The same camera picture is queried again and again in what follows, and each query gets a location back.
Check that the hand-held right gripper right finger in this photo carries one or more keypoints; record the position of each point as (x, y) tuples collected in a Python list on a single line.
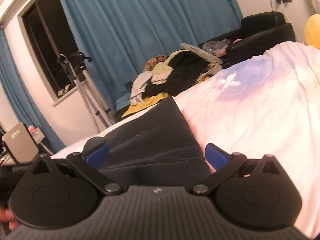
[(215, 157)]

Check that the black garment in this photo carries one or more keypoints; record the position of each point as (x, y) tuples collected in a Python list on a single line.
[(185, 72)]

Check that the black pants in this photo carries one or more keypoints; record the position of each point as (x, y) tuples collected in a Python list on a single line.
[(155, 140)]

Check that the yellow cloth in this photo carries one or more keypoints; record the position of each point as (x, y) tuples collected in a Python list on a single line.
[(145, 103)]

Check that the pink and white quilt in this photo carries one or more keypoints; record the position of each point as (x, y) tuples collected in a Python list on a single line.
[(262, 110)]

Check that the narrow blue curtain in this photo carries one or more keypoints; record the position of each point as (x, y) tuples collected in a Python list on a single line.
[(20, 100)]

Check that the clear plastic bag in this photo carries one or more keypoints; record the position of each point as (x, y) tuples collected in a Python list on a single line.
[(216, 45)]

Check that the yellow plush toy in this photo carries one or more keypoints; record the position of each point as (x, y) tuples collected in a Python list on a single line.
[(313, 31)]

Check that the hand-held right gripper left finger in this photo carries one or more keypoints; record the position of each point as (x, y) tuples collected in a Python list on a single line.
[(96, 155)]

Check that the pale green knit garment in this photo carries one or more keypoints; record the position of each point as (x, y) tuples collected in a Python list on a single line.
[(162, 73)]

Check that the white garment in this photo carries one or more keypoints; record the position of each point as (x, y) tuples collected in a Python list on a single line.
[(140, 87)]

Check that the beige sock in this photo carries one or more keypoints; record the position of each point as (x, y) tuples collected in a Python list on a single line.
[(69, 88), (61, 93)]

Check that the beige chair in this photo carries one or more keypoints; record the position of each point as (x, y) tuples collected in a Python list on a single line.
[(18, 142)]

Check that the person's left hand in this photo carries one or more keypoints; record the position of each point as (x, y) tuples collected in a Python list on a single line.
[(6, 217)]

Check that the black sofa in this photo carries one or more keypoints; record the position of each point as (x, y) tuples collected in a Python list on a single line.
[(262, 33)]

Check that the dark window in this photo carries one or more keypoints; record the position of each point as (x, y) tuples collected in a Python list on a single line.
[(47, 45)]

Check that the garment steamer stand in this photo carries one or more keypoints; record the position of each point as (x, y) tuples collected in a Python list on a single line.
[(85, 90)]

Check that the brown patterned cloth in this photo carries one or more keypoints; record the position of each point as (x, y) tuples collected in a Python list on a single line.
[(155, 61)]

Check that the wide blue curtain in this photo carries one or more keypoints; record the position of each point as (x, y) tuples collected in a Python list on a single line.
[(140, 22)]

